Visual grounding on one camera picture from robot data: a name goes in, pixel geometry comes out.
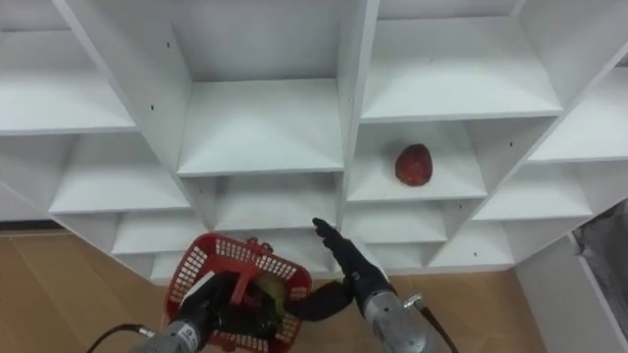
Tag red fruit soft toy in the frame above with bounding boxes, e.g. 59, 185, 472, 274
394, 142, 435, 188

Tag white shelf unit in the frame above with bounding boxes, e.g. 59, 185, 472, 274
0, 0, 628, 288

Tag red plastic basket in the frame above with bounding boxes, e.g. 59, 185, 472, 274
164, 231, 314, 353

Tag white cabinet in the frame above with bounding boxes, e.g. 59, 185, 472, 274
513, 233, 628, 353

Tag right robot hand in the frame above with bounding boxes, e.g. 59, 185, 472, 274
286, 217, 396, 323

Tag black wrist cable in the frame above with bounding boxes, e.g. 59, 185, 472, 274
85, 323, 159, 353
403, 292, 461, 353

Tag green pear soft toy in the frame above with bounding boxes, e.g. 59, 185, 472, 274
256, 273, 289, 316

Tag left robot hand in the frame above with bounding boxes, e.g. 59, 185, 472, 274
177, 272, 246, 340

